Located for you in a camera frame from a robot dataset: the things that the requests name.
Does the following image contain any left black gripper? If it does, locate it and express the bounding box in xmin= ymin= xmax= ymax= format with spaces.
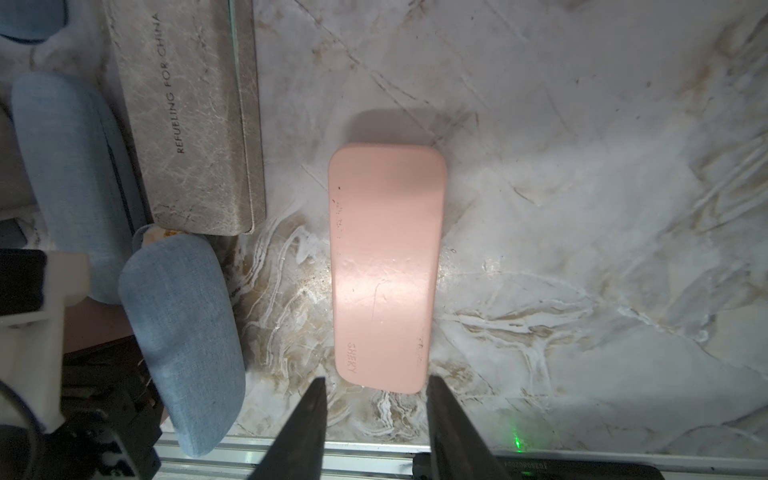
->
xmin=1 ymin=337 xmax=164 ymax=479

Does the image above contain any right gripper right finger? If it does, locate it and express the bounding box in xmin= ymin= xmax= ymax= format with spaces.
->
xmin=427 ymin=375 xmax=510 ymax=479

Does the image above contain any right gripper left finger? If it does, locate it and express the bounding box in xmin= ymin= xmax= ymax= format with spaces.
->
xmin=248 ymin=377 xmax=327 ymax=480

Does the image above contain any case with purple glasses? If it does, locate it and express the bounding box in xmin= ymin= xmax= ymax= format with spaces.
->
xmin=11 ymin=72 xmax=148 ymax=305

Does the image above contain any pink glasses case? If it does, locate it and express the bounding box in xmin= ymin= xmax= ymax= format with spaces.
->
xmin=63 ymin=297 xmax=133 ymax=354
xmin=328 ymin=144 xmax=447 ymax=394

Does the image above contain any blue case brown lining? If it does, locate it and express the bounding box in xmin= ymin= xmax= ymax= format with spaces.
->
xmin=1 ymin=0 xmax=68 ymax=44

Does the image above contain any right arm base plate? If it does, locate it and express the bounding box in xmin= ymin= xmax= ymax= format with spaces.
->
xmin=412 ymin=452 xmax=667 ymax=480

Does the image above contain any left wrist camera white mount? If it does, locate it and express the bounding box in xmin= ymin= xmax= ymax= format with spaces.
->
xmin=1 ymin=249 xmax=89 ymax=433

